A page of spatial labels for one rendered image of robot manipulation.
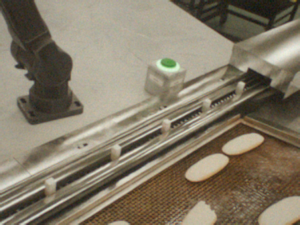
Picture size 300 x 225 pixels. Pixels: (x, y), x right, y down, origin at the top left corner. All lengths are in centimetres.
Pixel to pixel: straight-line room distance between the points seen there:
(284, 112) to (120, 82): 42
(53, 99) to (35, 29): 16
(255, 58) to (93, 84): 42
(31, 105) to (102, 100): 16
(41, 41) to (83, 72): 30
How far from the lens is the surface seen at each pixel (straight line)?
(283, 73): 106
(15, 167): 71
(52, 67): 78
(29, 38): 76
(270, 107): 108
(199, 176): 67
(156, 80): 96
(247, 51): 109
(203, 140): 77
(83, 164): 73
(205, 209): 60
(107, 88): 99
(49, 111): 86
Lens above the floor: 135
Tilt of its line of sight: 35 degrees down
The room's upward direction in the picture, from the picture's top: 11 degrees clockwise
